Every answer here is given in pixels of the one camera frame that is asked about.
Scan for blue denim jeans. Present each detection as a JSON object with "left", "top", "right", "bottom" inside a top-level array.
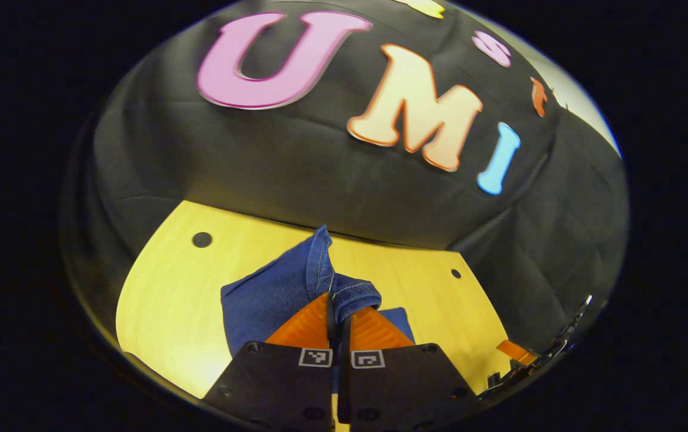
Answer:
[{"left": 220, "top": 225, "right": 415, "bottom": 358}]

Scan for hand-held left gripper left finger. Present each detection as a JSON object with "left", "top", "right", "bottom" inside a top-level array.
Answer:
[{"left": 203, "top": 292, "right": 337, "bottom": 432}]

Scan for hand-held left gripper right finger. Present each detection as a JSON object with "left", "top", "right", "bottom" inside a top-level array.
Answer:
[{"left": 338, "top": 306, "right": 481, "bottom": 432}]

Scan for black backdrop cloth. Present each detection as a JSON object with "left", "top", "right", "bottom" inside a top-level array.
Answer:
[{"left": 62, "top": 0, "right": 630, "bottom": 355}]

